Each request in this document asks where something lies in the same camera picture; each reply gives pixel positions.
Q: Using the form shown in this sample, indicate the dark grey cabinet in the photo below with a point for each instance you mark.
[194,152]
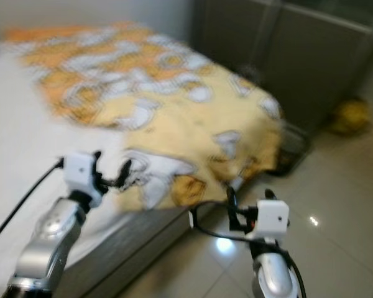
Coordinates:
[304,62]

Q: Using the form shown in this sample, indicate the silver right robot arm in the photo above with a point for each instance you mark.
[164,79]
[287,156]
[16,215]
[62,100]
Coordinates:
[273,273]

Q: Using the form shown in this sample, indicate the grey bed frame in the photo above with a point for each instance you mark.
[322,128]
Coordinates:
[137,248]

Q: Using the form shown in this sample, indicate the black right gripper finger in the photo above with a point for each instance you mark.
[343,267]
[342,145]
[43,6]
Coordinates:
[270,195]
[231,207]

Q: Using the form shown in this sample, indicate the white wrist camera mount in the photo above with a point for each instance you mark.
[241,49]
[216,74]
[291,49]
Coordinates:
[81,174]
[270,218]

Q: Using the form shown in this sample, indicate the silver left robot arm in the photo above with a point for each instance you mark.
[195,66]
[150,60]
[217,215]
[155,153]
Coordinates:
[50,236]

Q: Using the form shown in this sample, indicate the white mattress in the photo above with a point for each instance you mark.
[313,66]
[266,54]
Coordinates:
[25,124]

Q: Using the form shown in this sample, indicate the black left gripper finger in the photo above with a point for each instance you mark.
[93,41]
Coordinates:
[125,172]
[97,159]

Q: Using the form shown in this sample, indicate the round yellow object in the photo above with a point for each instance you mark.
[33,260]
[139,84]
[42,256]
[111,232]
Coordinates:
[351,118]

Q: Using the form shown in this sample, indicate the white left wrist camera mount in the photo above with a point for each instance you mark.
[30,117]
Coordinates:
[81,174]

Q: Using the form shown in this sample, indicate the black basket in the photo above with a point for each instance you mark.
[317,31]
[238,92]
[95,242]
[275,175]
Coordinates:
[297,149]

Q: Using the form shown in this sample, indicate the yellow cartoon print blanket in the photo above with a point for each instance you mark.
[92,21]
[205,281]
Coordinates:
[180,112]

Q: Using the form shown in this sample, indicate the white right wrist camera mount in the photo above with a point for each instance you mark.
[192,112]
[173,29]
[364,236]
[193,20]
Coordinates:
[270,218]

